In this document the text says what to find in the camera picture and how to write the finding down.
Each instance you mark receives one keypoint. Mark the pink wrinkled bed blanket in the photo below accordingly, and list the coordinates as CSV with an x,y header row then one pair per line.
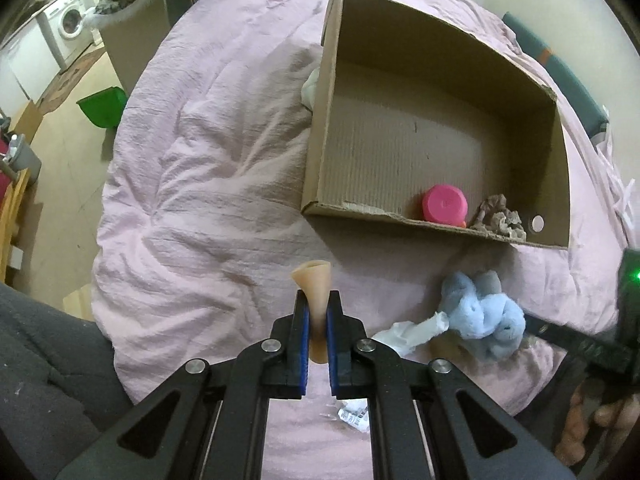
x,y
215,160

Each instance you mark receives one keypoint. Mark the tall plain cardboard box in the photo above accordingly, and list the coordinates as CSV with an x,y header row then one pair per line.
x,y
135,35

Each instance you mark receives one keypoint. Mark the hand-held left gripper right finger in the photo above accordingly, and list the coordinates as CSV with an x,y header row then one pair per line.
x,y
334,345

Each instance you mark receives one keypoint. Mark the brown crumpled soft toy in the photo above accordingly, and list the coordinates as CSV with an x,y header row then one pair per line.
x,y
501,217

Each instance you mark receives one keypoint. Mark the white cabinet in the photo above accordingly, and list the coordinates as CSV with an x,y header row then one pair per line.
x,y
27,60

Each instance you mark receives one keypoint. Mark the wooden chair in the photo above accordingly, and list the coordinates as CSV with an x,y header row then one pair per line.
x,y
12,220

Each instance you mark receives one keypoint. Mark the person's grey trousers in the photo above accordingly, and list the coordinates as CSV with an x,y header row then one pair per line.
x,y
45,375

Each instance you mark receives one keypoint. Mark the pink round soft toy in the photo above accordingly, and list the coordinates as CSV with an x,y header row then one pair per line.
x,y
444,204

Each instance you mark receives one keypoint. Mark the white cloth piece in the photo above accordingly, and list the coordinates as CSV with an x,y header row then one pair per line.
x,y
311,89

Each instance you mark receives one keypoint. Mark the grey trash bin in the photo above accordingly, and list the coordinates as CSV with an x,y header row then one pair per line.
x,y
24,156

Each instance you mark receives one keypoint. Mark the white washing machine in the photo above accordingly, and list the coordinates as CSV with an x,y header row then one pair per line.
x,y
69,20

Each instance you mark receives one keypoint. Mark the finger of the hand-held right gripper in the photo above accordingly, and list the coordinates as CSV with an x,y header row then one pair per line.
x,y
560,334

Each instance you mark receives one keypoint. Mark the white crumpled tissue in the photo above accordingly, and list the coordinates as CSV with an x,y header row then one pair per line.
x,y
410,335

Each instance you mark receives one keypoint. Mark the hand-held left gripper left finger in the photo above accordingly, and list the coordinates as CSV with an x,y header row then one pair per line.
x,y
299,340

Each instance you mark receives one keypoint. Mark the light blue plush toy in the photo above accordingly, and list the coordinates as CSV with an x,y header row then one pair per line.
x,y
482,312

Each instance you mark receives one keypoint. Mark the beige soft rubber funnel toy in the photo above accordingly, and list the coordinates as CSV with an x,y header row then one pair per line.
x,y
316,290

